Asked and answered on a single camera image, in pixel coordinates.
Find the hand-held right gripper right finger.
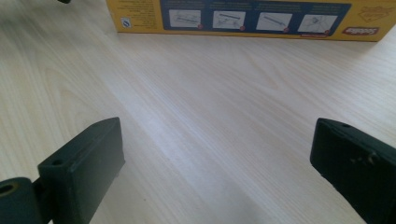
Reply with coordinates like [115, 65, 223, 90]
[309, 117, 396, 224]

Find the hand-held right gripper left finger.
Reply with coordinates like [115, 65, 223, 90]
[36, 117, 126, 224]

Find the yellow and blue cardboard box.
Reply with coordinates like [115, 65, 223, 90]
[105, 0, 396, 43]

